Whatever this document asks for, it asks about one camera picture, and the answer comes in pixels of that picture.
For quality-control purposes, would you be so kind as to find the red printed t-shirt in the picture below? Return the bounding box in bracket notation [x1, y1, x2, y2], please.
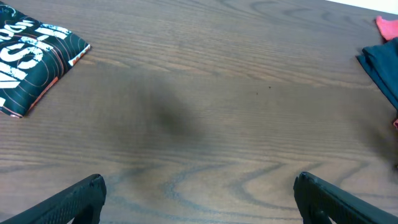
[376, 16, 397, 110]

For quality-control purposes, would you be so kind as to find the black patterned sports jersey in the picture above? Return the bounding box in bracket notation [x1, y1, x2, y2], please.
[1, 2, 91, 118]

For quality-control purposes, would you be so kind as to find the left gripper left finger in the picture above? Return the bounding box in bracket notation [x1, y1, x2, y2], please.
[1, 174, 106, 224]

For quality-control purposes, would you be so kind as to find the navy blue garment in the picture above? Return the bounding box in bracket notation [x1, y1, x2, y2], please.
[356, 37, 397, 109]

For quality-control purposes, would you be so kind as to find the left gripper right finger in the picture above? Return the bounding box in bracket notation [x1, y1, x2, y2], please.
[294, 172, 397, 224]

